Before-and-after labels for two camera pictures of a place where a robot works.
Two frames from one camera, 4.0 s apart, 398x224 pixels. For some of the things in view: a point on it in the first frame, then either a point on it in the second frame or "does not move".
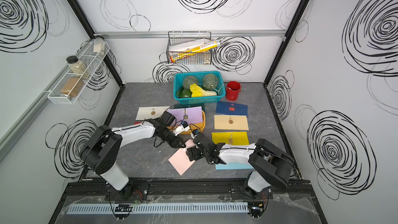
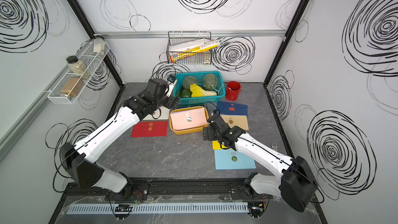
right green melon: x=210 y=82 does not move
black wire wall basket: x=186 y=47 does not move
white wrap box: x=189 y=45 does not move
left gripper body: x=170 y=137 to x=167 y=102
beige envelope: x=230 y=122 does not move
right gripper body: x=205 y=154 to x=218 y=137
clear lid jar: x=99 y=44 does not move
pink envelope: x=180 y=160 to x=187 y=119
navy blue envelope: x=228 y=108 does not move
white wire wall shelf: x=75 y=81 does not move
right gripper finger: x=193 y=153 to x=208 y=133
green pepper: x=185 y=93 does not move
